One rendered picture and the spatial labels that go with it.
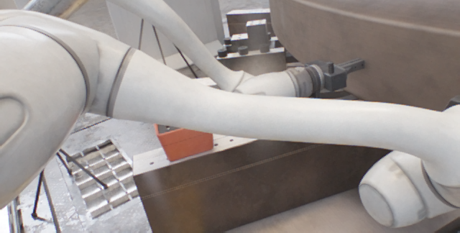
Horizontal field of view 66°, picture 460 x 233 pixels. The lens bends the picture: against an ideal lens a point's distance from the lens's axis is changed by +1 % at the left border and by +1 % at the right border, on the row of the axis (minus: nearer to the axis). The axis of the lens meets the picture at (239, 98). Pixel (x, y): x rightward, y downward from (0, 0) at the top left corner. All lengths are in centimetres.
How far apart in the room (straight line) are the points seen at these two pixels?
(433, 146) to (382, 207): 16
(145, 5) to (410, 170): 66
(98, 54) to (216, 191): 100
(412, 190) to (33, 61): 49
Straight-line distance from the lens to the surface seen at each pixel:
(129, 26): 427
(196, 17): 458
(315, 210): 156
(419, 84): 98
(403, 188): 57
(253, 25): 232
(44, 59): 38
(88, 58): 44
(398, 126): 44
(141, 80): 46
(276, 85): 91
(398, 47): 99
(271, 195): 148
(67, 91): 38
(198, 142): 127
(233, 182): 138
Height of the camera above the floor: 138
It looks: 25 degrees down
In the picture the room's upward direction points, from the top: 10 degrees counter-clockwise
